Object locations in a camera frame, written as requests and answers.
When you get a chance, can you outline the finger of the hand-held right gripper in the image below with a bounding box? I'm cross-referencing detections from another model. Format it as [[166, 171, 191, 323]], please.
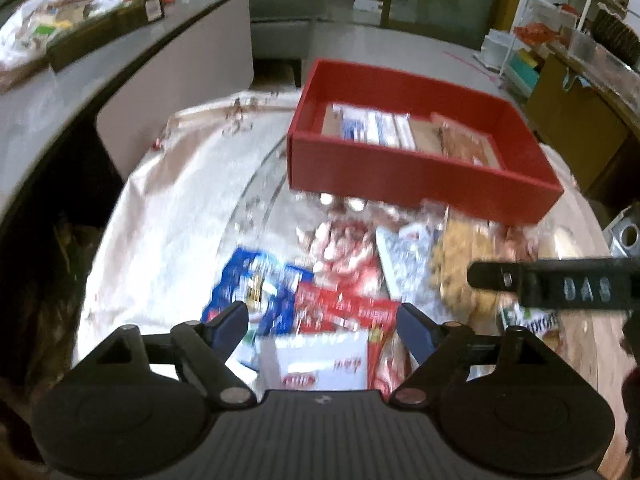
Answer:
[[467, 257, 640, 312]]

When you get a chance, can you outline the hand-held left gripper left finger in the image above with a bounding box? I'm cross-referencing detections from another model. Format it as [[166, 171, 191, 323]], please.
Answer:
[[75, 302, 258, 406]]

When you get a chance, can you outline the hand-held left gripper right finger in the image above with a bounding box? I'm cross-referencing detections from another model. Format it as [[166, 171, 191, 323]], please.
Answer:
[[390, 303, 568, 408]]

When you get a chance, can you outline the blue sausage snack packet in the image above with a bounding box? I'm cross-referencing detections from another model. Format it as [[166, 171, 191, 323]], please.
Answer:
[[201, 246, 315, 337]]

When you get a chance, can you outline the silver white snack packet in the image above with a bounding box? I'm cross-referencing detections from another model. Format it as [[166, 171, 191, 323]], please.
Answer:
[[375, 224, 441, 311]]

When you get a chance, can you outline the red snack packet white print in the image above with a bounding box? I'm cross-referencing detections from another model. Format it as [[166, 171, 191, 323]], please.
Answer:
[[300, 217, 383, 296]]

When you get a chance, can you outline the red cardboard box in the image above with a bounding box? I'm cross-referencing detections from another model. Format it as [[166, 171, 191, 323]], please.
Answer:
[[286, 59, 565, 226]]

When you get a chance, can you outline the green white snack packet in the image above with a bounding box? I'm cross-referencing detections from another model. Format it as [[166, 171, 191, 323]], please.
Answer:
[[500, 305, 563, 346]]

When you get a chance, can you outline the clear red snack packet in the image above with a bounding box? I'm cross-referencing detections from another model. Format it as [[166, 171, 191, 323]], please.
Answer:
[[367, 327, 421, 396]]

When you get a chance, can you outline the flat red snack packet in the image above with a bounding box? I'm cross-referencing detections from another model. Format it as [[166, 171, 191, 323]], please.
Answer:
[[292, 282, 403, 341]]

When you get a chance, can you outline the yellow snack packet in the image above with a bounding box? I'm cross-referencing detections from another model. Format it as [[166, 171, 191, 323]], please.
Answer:
[[430, 217, 506, 321]]

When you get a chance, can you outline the beige printed tablecloth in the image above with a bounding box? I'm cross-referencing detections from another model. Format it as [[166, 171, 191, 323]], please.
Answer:
[[72, 90, 618, 396]]

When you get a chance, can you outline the clear brown snack packet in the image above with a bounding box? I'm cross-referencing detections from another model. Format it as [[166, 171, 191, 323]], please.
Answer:
[[431, 112, 503, 170]]

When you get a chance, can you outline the wooden cabinet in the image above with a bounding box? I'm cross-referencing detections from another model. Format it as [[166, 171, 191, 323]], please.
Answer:
[[522, 52, 633, 193]]

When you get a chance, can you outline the teal box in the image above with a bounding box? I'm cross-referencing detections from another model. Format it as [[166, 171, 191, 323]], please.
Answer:
[[505, 50, 543, 98]]

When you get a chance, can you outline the white bucket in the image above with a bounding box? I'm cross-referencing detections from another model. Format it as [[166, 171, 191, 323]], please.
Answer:
[[472, 29, 513, 68]]

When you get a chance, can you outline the orange red packet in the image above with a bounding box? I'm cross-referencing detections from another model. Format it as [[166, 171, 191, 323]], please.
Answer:
[[515, 22, 563, 46]]

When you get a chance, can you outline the dark woven basket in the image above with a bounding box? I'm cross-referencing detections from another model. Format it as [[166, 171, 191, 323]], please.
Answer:
[[590, 7, 640, 66]]

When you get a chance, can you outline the grey rounded counter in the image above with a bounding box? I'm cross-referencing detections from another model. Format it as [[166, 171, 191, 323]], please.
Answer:
[[0, 0, 253, 231]]

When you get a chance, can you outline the grey sofa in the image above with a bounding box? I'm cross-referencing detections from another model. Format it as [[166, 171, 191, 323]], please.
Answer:
[[247, 0, 331, 86]]

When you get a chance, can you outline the dark green long box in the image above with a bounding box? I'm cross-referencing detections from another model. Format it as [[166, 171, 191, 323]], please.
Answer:
[[46, 0, 166, 73]]

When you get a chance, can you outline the white plastic bag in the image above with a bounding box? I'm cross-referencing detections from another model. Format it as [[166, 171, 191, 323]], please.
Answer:
[[0, 0, 121, 71]]

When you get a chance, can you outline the grey metal bracket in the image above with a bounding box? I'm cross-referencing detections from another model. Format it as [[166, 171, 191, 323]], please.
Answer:
[[602, 207, 640, 261]]

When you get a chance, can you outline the white wire rack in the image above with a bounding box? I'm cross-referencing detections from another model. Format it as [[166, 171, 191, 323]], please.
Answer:
[[500, 0, 640, 91]]

